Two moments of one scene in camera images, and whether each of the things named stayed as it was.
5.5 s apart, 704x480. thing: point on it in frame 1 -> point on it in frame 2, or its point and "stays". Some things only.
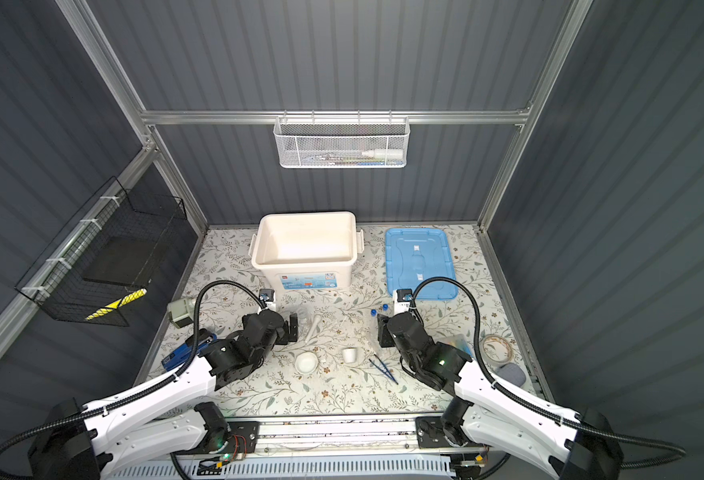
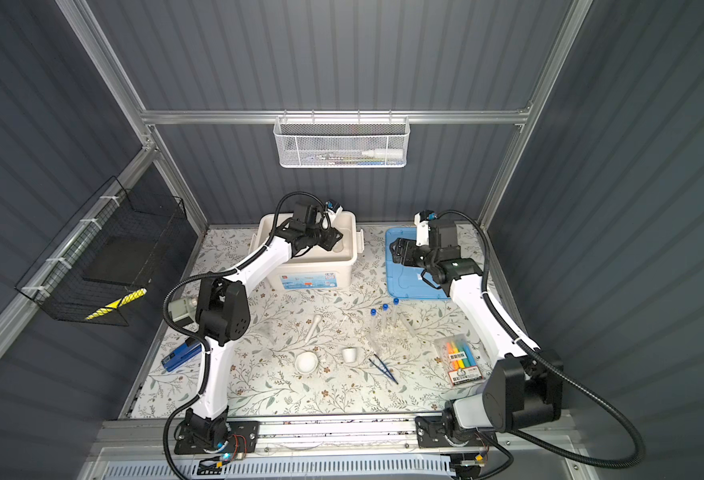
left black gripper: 293,327 -> 330,238
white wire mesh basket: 342,142 stays
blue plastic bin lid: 415,254 stays
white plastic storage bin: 306,250 stays
